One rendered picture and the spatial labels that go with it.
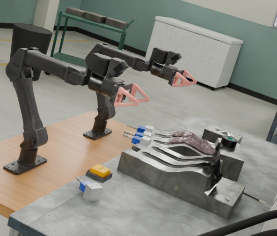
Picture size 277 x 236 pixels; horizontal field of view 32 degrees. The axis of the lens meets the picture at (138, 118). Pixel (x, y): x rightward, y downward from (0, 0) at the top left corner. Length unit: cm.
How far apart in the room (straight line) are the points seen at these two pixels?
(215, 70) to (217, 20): 128
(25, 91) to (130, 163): 53
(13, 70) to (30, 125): 21
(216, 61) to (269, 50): 113
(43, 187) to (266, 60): 767
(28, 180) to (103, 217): 32
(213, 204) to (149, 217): 31
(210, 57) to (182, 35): 66
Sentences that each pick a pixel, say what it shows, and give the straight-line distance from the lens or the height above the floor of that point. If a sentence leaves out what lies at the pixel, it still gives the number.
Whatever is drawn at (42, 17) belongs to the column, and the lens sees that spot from 956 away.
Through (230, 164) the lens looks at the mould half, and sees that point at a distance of 230.
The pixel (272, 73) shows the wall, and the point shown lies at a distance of 913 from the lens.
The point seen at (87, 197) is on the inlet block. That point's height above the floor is 81.
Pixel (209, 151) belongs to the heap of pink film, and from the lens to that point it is 234.
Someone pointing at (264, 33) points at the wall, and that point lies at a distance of 915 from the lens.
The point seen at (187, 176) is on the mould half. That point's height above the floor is 90.
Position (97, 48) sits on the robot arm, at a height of 121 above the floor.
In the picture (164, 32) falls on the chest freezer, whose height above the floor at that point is 71.
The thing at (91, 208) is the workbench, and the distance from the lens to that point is 169.
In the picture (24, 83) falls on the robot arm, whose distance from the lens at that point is 180.
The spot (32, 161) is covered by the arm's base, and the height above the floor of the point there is 83.
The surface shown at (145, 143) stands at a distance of 213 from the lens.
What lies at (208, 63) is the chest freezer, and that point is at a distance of 854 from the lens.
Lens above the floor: 160
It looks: 16 degrees down
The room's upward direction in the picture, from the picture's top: 16 degrees clockwise
